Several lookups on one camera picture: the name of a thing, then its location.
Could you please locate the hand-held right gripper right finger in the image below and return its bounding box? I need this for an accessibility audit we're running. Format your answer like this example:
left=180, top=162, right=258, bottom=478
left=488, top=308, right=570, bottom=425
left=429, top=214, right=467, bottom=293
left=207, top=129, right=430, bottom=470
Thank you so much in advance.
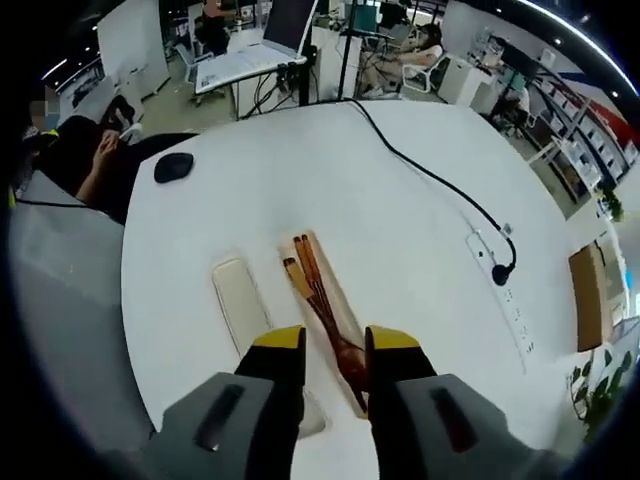
left=364, top=325, right=551, bottom=480

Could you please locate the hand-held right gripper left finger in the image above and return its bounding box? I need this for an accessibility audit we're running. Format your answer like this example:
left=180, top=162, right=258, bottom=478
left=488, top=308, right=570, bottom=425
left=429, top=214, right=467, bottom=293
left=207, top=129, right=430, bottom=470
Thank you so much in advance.
left=124, top=324, right=308, bottom=480

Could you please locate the beige cutlery case lid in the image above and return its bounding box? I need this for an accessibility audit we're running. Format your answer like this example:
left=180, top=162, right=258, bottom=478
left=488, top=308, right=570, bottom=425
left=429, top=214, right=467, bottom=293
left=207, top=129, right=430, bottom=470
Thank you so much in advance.
left=210, top=254, right=328, bottom=439

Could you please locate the beige cutlery case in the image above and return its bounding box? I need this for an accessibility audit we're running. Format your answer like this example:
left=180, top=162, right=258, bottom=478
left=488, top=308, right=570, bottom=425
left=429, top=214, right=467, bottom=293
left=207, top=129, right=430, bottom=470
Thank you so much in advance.
left=276, top=228, right=374, bottom=421

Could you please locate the wooden spoon utensil beige grip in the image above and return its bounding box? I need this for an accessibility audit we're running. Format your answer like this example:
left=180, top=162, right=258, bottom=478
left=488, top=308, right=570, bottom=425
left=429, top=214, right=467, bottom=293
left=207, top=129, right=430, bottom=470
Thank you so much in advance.
left=282, top=256, right=370, bottom=399

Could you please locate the brown wooden chopstick utensil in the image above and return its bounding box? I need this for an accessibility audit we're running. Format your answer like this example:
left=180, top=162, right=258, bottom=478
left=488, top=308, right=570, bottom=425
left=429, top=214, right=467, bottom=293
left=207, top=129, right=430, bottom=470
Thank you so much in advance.
left=291, top=233, right=370, bottom=415
left=299, top=233, right=370, bottom=415

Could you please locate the white table power strip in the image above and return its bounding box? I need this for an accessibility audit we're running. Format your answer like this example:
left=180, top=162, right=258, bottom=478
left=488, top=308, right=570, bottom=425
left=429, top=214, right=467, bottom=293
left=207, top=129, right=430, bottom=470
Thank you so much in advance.
left=464, top=228, right=537, bottom=375

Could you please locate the cardboard box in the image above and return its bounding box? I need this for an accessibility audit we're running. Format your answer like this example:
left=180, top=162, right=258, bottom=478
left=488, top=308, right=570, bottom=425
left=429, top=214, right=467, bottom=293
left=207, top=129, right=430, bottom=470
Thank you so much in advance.
left=566, top=238, right=615, bottom=353

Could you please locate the potted green plant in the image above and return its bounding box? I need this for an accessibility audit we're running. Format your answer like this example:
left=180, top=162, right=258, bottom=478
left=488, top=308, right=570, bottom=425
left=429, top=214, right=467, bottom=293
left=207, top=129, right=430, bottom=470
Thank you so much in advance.
left=568, top=343, right=637, bottom=444

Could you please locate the grey mesh office chair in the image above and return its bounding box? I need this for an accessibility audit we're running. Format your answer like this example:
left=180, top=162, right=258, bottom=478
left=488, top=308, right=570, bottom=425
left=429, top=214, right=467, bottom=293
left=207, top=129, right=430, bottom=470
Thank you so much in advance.
left=8, top=169, right=157, bottom=439

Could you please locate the black computer mouse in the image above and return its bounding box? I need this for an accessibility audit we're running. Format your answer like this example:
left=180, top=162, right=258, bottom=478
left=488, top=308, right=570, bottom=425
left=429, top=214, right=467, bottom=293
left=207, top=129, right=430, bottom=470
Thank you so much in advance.
left=152, top=151, right=196, bottom=184

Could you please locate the small green plant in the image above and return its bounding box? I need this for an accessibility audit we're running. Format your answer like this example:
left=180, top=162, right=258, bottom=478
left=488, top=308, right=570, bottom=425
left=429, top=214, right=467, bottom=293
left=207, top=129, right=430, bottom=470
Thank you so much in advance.
left=596, top=186, right=625, bottom=222

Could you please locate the shelf with white bins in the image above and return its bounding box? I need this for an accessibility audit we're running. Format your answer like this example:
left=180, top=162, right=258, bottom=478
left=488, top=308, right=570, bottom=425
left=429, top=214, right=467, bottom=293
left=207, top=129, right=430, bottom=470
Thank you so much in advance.
left=523, top=74, right=632, bottom=202

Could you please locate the white side desk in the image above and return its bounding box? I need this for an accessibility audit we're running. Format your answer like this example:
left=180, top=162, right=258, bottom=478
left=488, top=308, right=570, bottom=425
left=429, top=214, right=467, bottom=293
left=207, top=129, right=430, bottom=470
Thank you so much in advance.
left=193, top=42, right=310, bottom=121

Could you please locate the white laptop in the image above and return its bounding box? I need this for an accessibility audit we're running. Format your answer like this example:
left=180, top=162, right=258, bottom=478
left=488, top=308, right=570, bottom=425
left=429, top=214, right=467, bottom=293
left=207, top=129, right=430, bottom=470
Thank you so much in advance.
left=223, top=0, right=322, bottom=67

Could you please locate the black cable with plug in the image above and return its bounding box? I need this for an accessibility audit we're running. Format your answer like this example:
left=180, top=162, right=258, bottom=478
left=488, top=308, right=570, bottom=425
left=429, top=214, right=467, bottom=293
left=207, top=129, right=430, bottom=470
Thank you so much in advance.
left=348, top=98, right=518, bottom=287

